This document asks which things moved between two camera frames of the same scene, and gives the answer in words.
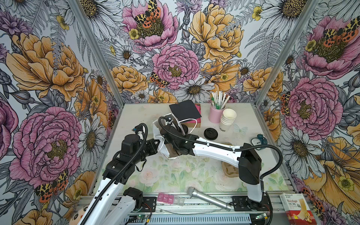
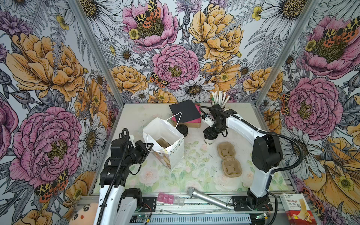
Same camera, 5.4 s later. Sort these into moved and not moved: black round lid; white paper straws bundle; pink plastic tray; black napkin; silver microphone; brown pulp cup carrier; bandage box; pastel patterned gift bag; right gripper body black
Moved: right gripper body black; pastel patterned gift bag; black round lid
Not moved: brown pulp cup carrier; silver microphone; black napkin; white paper straws bundle; pink plastic tray; bandage box
